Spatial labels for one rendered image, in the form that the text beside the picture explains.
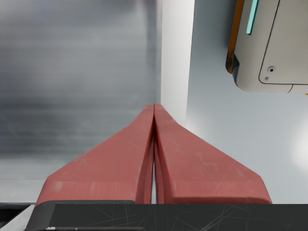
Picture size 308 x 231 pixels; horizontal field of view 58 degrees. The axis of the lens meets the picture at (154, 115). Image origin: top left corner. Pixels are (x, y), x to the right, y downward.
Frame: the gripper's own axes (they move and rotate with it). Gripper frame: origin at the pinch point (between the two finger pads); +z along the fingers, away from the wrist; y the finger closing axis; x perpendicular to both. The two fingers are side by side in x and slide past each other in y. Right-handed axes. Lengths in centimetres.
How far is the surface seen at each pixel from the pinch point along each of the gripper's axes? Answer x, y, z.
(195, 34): 32, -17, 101
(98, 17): -1.0, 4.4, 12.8
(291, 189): 129, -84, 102
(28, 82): 4.9, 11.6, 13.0
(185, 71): 3.9, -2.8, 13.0
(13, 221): 22.0, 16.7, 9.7
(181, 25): -0.3, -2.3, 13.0
